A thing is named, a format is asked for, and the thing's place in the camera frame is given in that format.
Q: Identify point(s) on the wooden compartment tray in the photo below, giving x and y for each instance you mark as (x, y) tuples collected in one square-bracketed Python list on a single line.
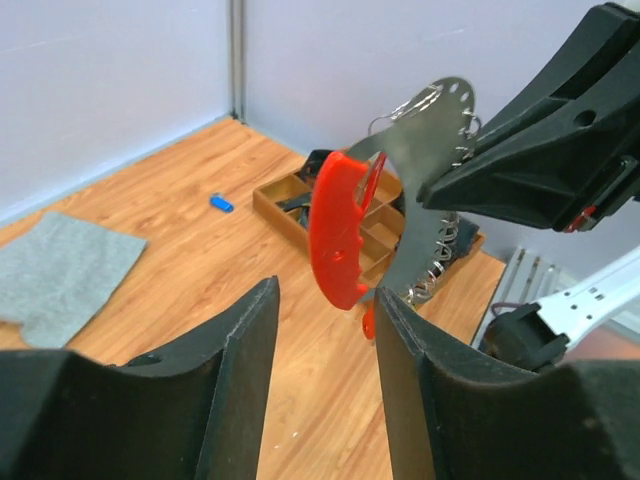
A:
[(285, 204)]

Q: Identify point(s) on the red key tag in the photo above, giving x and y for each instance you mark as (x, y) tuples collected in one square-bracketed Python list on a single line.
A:
[(368, 321)]

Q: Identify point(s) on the blue key tag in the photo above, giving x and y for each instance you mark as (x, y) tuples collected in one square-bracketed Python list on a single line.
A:
[(220, 203)]

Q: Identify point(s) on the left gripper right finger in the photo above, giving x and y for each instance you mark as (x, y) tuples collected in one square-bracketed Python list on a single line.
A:
[(453, 412)]

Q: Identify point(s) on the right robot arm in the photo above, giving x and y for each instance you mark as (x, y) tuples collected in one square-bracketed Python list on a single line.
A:
[(537, 334)]

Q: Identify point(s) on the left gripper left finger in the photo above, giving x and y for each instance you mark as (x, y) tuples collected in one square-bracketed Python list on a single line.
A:
[(193, 408)]

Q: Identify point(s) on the grey cloth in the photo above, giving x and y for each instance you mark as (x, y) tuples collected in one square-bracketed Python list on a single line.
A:
[(60, 274)]

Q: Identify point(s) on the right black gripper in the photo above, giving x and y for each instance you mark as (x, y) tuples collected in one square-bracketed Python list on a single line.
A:
[(564, 153)]

